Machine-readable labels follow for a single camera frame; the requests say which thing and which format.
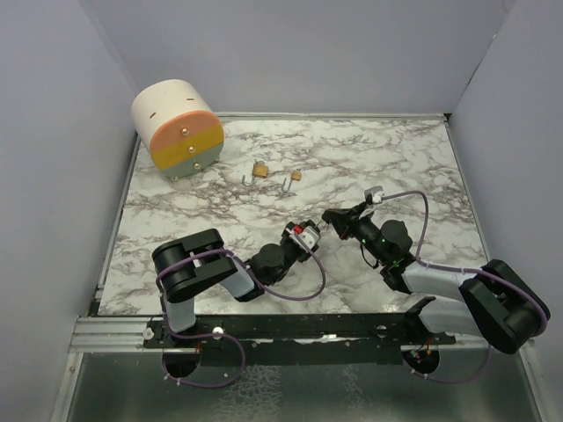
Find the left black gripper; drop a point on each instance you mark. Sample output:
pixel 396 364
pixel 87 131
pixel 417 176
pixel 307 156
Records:
pixel 285 237

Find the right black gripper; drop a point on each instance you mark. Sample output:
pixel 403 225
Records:
pixel 346 221

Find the small brass padlock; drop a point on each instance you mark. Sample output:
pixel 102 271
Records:
pixel 295 175

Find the large brass padlock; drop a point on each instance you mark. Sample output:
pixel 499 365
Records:
pixel 259 170

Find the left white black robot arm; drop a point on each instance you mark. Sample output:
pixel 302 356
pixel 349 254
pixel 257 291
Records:
pixel 189 266

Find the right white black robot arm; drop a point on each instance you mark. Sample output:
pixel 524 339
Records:
pixel 491 302

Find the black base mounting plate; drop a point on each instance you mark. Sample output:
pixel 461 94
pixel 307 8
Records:
pixel 295 339

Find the round pastel drawer box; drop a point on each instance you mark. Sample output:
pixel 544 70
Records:
pixel 177 127

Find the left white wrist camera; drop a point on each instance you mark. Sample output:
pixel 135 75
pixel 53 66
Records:
pixel 305 237

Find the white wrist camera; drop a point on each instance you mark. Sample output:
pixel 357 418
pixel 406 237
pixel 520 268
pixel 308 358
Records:
pixel 305 237
pixel 373 197

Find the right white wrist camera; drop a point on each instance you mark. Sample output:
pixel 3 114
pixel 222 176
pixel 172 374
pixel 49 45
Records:
pixel 373 197

